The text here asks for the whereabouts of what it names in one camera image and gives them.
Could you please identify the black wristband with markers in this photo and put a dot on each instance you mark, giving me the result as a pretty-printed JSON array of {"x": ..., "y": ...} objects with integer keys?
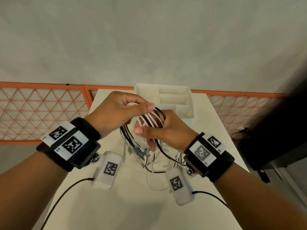
[
  {"x": 72, "y": 144},
  {"x": 206, "y": 154}
]

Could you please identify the person's right fingers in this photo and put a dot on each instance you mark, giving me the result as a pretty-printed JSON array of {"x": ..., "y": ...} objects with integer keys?
[{"x": 146, "y": 131}]

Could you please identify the person's left forearm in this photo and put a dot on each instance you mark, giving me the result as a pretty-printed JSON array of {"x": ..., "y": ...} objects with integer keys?
[{"x": 26, "y": 189}]

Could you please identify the person's right forearm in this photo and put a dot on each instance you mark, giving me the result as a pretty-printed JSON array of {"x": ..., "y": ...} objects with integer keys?
[{"x": 259, "y": 203}]

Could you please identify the black right wristband with markers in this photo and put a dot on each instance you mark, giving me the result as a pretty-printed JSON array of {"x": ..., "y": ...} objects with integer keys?
[{"x": 206, "y": 154}]

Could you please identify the white compartment organizer box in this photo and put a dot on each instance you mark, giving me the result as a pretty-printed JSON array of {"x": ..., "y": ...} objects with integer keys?
[{"x": 177, "y": 100}]

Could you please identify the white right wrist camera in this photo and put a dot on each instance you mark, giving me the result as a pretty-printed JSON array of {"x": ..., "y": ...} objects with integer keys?
[{"x": 179, "y": 185}]

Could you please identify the person's left hand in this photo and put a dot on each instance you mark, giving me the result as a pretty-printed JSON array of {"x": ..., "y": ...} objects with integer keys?
[{"x": 109, "y": 114}]

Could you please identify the orange mesh fence panel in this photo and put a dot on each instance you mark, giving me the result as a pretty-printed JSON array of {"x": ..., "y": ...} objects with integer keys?
[
  {"x": 36, "y": 112},
  {"x": 237, "y": 110}
]

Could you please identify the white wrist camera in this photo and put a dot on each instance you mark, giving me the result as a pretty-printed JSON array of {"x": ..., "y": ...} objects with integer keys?
[
  {"x": 108, "y": 170},
  {"x": 179, "y": 185}
]

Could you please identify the black and yellow tool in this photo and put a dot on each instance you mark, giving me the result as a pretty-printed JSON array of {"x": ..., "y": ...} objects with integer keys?
[{"x": 263, "y": 175}]

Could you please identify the person's left thumb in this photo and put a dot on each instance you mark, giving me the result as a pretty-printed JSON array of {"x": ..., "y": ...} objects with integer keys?
[{"x": 141, "y": 109}]

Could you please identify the person's right hand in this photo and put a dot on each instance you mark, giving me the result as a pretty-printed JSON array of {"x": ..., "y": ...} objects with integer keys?
[{"x": 175, "y": 134}]

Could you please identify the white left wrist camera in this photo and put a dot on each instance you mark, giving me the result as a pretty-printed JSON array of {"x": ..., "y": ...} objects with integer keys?
[{"x": 108, "y": 170}]

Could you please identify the large black furniture block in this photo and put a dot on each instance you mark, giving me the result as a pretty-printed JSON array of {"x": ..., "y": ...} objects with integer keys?
[{"x": 275, "y": 138}]

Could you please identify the black left wristband with markers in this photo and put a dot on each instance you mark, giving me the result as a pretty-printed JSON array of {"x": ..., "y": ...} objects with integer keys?
[{"x": 72, "y": 144}]

